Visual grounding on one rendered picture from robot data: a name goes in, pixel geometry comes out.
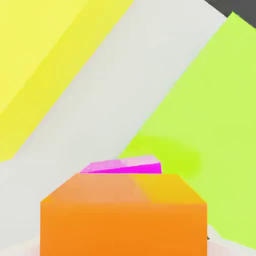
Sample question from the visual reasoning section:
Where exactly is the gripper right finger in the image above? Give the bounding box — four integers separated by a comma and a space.
207, 224, 256, 256

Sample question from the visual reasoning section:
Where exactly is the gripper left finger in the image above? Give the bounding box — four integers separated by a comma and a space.
1, 235, 41, 256

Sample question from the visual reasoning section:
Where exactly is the small orange cube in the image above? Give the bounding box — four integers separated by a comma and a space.
39, 172, 208, 256

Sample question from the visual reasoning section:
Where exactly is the small magenta cube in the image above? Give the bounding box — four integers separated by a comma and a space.
79, 154, 163, 175

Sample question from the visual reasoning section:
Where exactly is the large lime green box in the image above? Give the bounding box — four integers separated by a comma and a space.
117, 11, 256, 251

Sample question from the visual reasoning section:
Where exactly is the large yellow box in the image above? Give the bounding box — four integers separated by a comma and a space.
0, 0, 135, 162

